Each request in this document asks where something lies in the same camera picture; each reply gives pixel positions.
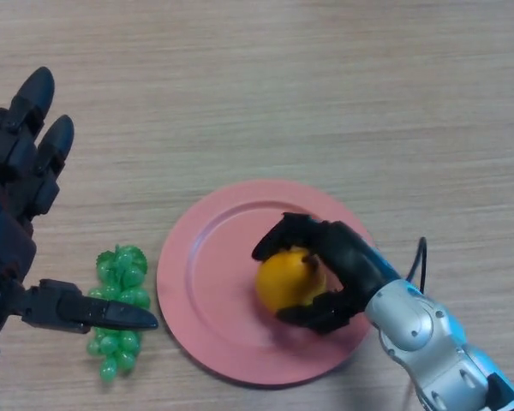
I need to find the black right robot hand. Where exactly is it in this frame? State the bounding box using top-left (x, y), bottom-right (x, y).
top-left (251, 211), bottom-right (402, 336)

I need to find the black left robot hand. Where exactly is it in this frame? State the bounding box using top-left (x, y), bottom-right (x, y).
top-left (0, 66), bottom-right (159, 342)

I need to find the pink round plate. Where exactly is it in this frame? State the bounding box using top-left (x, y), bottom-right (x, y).
top-left (156, 178), bottom-right (378, 389)

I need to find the green grape bunch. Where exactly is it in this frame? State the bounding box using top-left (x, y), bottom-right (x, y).
top-left (87, 243), bottom-right (151, 383)

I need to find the yellow pear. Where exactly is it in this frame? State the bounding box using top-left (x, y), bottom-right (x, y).
top-left (256, 247), bottom-right (328, 313)

